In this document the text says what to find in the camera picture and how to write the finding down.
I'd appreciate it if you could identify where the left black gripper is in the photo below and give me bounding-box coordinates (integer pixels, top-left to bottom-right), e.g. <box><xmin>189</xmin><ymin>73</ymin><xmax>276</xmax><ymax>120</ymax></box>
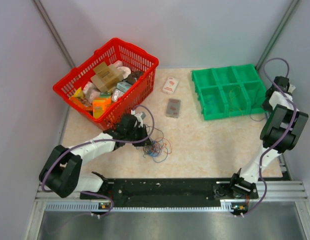
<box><xmin>125</xmin><ymin>124</ymin><xmax>153</xmax><ymax>147</ymax></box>

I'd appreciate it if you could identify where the coloured wire bundle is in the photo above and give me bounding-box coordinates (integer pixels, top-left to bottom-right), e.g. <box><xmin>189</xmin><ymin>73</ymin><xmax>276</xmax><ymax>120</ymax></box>
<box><xmin>141</xmin><ymin>124</ymin><xmax>174</xmax><ymax>163</ymax></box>

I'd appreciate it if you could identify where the yellow wire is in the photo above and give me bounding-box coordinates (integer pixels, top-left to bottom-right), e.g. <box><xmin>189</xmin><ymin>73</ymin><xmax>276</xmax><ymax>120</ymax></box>
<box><xmin>228</xmin><ymin>86</ymin><xmax>246</xmax><ymax>117</ymax></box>

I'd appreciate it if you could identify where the dark brown wire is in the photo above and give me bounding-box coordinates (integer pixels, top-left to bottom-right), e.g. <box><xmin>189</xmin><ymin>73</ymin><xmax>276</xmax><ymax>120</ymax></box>
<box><xmin>248</xmin><ymin>84</ymin><xmax>266</xmax><ymax>123</ymax></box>

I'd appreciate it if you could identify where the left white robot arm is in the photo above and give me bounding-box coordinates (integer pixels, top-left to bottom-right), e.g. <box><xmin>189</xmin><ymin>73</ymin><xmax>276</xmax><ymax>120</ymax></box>
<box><xmin>39</xmin><ymin>112</ymin><xmax>152</xmax><ymax>199</ymax></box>

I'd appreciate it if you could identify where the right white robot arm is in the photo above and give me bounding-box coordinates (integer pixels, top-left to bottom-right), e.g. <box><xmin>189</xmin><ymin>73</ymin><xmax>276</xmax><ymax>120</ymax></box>
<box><xmin>228</xmin><ymin>76</ymin><xmax>309</xmax><ymax>199</ymax></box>

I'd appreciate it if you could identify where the red plastic basket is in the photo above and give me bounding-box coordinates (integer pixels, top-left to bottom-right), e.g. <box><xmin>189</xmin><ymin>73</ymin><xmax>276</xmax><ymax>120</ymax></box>
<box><xmin>52</xmin><ymin>38</ymin><xmax>159</xmax><ymax>130</ymax></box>

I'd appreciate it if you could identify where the clear plastic card case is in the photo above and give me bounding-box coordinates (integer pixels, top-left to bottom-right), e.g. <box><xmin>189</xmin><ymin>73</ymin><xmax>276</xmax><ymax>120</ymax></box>
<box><xmin>165</xmin><ymin>98</ymin><xmax>182</xmax><ymax>118</ymax></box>

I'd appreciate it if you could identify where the orange snack box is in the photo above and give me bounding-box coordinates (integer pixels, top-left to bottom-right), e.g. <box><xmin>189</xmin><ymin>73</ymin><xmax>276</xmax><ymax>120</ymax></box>
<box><xmin>92</xmin><ymin>97</ymin><xmax>112</xmax><ymax>119</ymax></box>

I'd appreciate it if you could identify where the teal small box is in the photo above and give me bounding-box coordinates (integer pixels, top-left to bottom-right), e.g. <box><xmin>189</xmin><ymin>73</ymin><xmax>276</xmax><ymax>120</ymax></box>
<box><xmin>116</xmin><ymin>81</ymin><xmax>132</xmax><ymax>93</ymax></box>

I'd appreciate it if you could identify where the dark brown round item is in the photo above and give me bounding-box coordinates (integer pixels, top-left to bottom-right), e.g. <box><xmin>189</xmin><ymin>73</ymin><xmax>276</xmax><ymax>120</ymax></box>
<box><xmin>126</xmin><ymin>70</ymin><xmax>144</xmax><ymax>85</ymax></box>

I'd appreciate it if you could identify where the white red card box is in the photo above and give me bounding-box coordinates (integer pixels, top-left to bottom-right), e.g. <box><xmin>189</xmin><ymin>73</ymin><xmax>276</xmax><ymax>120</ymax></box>
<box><xmin>162</xmin><ymin>77</ymin><xmax>180</xmax><ymax>95</ymax></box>

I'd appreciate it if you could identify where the pink wrapped pack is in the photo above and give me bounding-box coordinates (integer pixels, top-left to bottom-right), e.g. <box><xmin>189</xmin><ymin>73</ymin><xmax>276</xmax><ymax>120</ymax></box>
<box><xmin>82</xmin><ymin>81</ymin><xmax>101</xmax><ymax>102</ymax></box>

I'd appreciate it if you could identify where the brown cardboard box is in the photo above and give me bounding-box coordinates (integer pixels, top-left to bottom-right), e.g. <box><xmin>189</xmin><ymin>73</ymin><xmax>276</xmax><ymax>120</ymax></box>
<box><xmin>90</xmin><ymin>61</ymin><xmax>124</xmax><ymax>92</ymax></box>

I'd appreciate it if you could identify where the yellow snack packet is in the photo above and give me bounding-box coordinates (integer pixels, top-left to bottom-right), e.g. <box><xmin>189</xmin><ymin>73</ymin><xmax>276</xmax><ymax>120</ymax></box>
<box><xmin>69</xmin><ymin>87</ymin><xmax>93</xmax><ymax>112</ymax></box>

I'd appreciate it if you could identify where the white pink pouch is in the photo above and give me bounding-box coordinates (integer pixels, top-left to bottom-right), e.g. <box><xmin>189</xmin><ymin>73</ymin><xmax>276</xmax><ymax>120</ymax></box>
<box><xmin>113</xmin><ymin>60</ymin><xmax>132</xmax><ymax>79</ymax></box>

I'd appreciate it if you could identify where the green compartment tray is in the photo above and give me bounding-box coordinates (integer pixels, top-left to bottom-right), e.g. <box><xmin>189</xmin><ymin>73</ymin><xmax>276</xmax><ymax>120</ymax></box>
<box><xmin>191</xmin><ymin>64</ymin><xmax>266</xmax><ymax>121</ymax></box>

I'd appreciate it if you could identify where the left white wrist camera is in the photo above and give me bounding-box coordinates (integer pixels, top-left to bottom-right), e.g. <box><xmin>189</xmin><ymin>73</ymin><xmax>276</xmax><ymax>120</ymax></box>
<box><xmin>130</xmin><ymin>110</ymin><xmax>146</xmax><ymax>127</ymax></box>

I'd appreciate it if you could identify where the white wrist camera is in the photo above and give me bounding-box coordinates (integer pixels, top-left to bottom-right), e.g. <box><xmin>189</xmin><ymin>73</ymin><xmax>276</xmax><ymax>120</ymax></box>
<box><xmin>130</xmin><ymin>110</ymin><xmax>146</xmax><ymax>127</ymax></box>
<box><xmin>286</xmin><ymin>84</ymin><xmax>296</xmax><ymax>94</ymax></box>

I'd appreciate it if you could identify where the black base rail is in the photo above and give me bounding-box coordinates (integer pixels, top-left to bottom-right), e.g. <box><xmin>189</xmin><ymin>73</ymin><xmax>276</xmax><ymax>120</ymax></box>
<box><xmin>79</xmin><ymin>177</ymin><xmax>261</xmax><ymax>209</ymax></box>

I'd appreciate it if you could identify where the white slotted cable duct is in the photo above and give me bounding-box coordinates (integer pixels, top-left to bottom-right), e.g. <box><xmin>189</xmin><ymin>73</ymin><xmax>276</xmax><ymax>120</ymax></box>
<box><xmin>45</xmin><ymin>202</ymin><xmax>112</xmax><ymax>212</ymax></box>

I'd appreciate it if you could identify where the aluminium frame rail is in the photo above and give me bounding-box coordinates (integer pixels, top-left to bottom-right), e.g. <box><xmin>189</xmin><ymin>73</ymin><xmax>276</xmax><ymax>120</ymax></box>
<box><xmin>34</xmin><ymin>154</ymin><xmax>309</xmax><ymax>203</ymax></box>

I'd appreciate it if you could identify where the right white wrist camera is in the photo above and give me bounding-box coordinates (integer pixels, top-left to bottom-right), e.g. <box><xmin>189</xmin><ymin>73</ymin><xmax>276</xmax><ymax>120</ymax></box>
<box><xmin>286</xmin><ymin>84</ymin><xmax>296</xmax><ymax>94</ymax></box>

